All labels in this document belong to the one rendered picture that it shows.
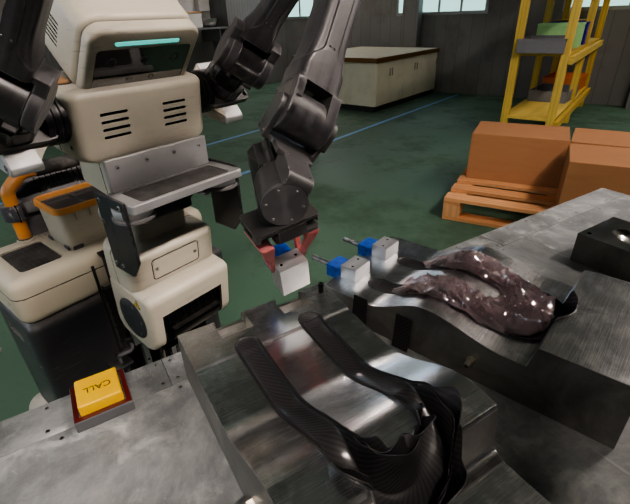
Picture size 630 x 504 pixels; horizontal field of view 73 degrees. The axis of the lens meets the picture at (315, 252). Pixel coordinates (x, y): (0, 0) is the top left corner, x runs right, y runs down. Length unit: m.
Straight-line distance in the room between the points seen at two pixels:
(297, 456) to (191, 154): 0.65
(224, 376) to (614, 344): 0.53
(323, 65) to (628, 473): 0.63
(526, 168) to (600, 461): 2.93
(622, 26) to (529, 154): 4.59
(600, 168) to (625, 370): 2.37
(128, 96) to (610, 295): 0.88
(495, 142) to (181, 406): 3.07
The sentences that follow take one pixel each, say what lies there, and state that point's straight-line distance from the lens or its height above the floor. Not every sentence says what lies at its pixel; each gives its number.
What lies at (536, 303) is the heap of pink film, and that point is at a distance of 0.78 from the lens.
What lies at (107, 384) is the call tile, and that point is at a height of 0.84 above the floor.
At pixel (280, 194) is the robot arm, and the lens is 0.49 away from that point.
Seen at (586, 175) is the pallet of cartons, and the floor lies 0.44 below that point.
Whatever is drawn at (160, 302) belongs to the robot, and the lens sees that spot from 0.97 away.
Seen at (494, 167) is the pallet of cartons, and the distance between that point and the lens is 3.52.
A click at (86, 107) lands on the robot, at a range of 0.84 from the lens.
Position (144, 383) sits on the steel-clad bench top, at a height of 0.80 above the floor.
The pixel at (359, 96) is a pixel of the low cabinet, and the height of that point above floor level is 0.22.
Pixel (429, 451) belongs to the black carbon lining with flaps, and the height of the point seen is 0.88.
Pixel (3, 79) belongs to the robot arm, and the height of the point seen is 1.26.
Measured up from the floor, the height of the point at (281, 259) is 0.98.
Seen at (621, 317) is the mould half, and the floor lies 0.91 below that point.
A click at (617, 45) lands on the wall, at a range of 7.88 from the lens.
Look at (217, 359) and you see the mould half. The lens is 0.64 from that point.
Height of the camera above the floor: 1.31
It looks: 29 degrees down
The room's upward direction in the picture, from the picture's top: 2 degrees counter-clockwise
